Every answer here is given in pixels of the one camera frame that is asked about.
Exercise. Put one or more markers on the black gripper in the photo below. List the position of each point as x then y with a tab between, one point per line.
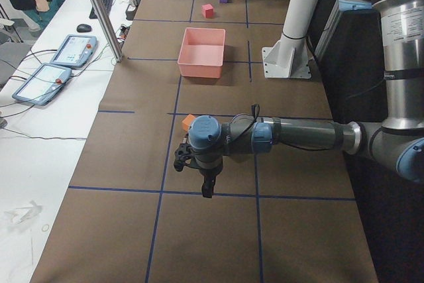
207	175

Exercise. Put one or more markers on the orange foam block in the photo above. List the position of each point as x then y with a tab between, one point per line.
187	121

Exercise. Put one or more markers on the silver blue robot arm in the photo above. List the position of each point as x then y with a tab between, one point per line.
395	143

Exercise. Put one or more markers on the pink plastic bin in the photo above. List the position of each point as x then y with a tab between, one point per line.
201	52

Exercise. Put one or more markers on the pink foam block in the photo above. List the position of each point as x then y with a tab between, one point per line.
207	11

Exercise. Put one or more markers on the far teach pendant tablet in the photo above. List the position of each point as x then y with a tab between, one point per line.
75	51

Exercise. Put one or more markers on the teach pendant tablet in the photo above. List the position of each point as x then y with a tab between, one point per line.
43	84
75	51

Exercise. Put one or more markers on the crumpled clear plastic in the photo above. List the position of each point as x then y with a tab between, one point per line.
22	215

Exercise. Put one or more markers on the near teach pendant tablet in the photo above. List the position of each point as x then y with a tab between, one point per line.
43	84

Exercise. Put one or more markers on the black computer mouse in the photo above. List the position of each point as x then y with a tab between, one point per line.
83	28

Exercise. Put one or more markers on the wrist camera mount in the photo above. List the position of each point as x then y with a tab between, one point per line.
183	157

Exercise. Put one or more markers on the white pedestal column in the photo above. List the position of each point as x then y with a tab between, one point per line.
288	57

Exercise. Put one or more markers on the aluminium frame post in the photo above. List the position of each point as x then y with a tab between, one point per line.
107	28

